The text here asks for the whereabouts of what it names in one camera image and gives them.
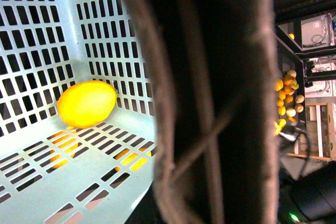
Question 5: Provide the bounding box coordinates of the pile of yellow fruit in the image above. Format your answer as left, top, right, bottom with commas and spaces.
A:
274, 70, 305, 135

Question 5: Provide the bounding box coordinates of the brown plastic basket handle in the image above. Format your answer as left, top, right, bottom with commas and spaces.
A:
124, 0, 279, 223

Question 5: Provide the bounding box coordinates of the light teal plastic basket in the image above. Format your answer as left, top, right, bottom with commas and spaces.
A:
1, 0, 160, 223

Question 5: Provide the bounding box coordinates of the yellow lemon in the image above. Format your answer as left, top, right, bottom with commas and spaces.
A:
57, 80, 118, 129

